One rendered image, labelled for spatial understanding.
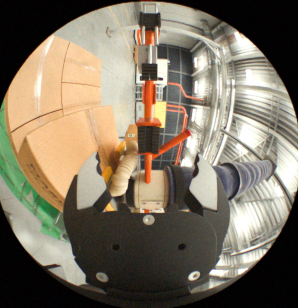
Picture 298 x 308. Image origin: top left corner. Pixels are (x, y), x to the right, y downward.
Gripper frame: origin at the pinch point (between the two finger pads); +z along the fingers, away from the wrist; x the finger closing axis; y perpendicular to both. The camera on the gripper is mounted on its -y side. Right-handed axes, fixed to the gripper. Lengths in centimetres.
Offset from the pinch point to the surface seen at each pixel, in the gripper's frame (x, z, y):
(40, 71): -57, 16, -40
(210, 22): 453, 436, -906
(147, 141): 0.0, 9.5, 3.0
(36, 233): -113, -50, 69
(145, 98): -0.7, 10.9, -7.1
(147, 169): 0.3, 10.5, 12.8
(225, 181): 35.8, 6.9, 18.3
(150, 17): -0.1, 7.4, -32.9
